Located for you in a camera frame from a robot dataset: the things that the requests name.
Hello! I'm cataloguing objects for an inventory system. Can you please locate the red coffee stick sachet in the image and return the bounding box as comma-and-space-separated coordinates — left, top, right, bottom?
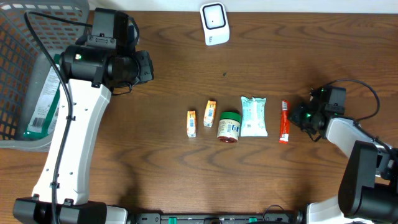
279, 100, 290, 144

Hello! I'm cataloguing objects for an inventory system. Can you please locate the mint green wipes pack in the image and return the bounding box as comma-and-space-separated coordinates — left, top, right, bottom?
241, 96, 268, 137

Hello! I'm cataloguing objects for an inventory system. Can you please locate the orange tissue pack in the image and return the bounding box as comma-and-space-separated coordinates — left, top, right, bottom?
203, 100, 216, 128
187, 111, 197, 138

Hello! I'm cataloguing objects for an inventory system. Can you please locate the green-lid seasoning jar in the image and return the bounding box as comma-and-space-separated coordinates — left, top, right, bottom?
217, 111, 241, 143

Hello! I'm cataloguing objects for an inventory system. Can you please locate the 3M comfort grip gloves pack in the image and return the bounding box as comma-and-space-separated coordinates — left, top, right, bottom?
22, 54, 60, 140

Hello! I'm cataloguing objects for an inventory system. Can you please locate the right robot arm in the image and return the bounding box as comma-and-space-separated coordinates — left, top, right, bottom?
289, 85, 397, 223

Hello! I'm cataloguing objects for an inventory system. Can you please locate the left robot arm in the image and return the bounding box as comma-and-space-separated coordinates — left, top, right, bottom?
13, 8, 154, 223

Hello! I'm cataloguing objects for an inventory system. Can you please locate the white barcode scanner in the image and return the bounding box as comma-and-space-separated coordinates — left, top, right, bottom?
200, 2, 230, 46

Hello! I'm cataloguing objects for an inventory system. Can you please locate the grey plastic basket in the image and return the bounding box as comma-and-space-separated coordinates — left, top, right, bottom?
1, 0, 90, 152

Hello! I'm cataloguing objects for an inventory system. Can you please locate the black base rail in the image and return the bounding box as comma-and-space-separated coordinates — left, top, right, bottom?
131, 212, 304, 224

